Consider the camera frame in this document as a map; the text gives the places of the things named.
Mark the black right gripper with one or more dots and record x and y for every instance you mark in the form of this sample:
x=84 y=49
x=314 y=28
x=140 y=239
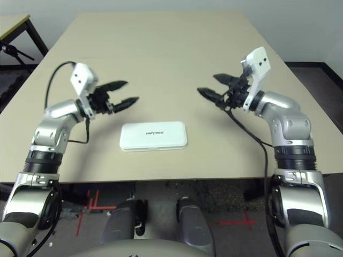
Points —
x=237 y=93

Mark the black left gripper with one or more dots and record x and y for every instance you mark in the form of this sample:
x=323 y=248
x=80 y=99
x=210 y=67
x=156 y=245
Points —
x=100 y=103

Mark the white plastic pencil case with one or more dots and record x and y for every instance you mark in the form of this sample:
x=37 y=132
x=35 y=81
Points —
x=154 y=134

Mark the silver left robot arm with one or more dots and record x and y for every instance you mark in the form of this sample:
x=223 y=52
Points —
x=51 y=128

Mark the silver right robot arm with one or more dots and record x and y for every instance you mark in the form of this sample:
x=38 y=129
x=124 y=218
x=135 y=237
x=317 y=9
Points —
x=289 y=125

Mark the black table foot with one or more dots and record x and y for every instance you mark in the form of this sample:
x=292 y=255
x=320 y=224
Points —
x=75 y=194
x=254 y=193

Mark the black foam floor mat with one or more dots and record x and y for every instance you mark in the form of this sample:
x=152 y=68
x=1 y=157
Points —
x=9 y=85

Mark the black tripod stand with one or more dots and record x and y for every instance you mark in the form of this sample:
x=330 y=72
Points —
x=13 y=51

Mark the grey robot right leg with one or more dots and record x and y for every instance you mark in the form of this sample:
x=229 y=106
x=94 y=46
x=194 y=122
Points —
x=195 y=225

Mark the grey robot torso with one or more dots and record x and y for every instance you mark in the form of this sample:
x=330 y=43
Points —
x=155 y=250

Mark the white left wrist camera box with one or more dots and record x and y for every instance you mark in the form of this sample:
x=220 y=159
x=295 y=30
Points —
x=81 y=77

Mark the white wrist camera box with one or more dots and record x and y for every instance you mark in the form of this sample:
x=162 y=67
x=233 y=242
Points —
x=81 y=77
x=257 y=67

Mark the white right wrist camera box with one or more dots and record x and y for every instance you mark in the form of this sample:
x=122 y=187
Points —
x=257 y=67

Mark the beige side table black frame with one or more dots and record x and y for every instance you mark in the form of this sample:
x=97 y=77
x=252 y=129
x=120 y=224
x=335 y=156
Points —
x=13 y=25

